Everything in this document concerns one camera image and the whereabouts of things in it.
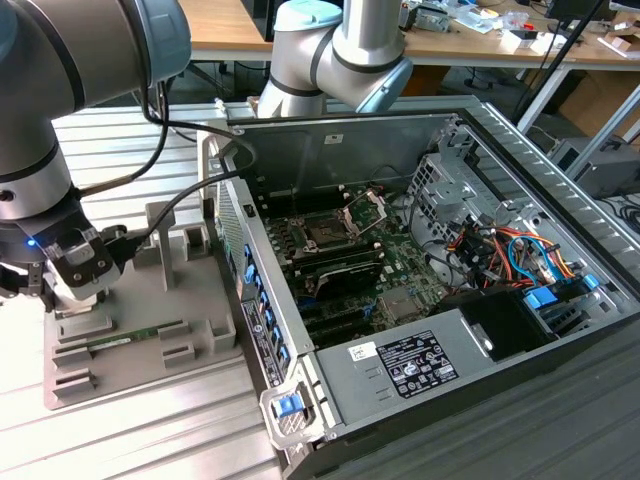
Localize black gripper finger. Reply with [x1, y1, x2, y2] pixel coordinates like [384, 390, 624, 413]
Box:
[0, 259, 58, 313]

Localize CPU socket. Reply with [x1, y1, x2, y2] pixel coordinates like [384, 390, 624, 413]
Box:
[297, 212, 361, 251]

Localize black RAM slot bank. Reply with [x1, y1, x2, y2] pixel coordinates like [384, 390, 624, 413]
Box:
[287, 238, 384, 276]
[257, 185, 349, 219]

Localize green RAM stick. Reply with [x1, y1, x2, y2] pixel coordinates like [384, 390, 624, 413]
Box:
[87, 324, 184, 354]

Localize grey parts rack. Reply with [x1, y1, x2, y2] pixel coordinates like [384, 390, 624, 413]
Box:
[42, 201, 246, 412]

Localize open PC case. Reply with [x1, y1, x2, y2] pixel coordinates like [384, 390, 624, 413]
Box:
[196, 94, 640, 480]

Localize blue case latch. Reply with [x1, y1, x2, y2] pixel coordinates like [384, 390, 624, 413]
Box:
[272, 394, 306, 419]

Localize black expansion slots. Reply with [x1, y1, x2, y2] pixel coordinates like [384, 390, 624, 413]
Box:
[298, 298, 376, 349]

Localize black graphics card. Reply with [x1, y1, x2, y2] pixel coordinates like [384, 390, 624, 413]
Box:
[312, 259, 385, 302]

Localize metal socket cover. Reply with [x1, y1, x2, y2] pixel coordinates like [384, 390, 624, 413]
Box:
[339, 188, 389, 239]

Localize white sticker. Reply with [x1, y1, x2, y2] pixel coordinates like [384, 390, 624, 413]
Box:
[347, 342, 379, 362]

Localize grey power supply unit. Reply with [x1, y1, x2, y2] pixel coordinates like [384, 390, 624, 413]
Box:
[314, 307, 506, 426]

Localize grey chipset heat sink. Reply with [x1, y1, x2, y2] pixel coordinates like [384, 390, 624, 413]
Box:
[379, 287, 426, 321]

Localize green motherboard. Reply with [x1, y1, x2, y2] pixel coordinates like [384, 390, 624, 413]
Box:
[249, 184, 451, 351]

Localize black rating label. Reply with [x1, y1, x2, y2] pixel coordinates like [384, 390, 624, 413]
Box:
[377, 328, 459, 399]

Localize silver drive cage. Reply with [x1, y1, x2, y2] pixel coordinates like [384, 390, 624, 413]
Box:
[407, 152, 496, 241]

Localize silver metal drive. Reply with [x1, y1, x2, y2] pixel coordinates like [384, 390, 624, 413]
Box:
[417, 7, 451, 34]

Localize black fan shroud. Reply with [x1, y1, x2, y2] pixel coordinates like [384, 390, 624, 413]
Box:
[434, 289, 556, 361]

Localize blue disk carrier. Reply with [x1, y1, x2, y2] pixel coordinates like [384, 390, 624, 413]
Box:
[522, 284, 559, 314]

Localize small white box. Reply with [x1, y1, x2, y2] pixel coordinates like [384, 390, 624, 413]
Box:
[502, 29, 551, 54]

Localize black slanted pole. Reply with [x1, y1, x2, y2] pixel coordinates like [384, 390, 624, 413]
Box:
[513, 0, 606, 121]

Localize grey desktop computer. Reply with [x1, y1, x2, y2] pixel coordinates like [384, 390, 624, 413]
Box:
[549, 137, 640, 199]

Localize large cardboard box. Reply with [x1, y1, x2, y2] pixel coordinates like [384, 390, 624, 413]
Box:
[559, 69, 640, 139]

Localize small cardboard box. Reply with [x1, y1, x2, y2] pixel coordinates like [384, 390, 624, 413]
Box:
[602, 34, 634, 56]

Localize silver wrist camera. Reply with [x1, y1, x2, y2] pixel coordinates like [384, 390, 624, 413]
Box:
[47, 227, 124, 302]

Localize coloured power wire bundle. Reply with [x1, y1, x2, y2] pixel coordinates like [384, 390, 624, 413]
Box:
[447, 224, 531, 291]

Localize blue data wire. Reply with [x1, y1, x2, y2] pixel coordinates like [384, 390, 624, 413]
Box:
[507, 233, 557, 287]

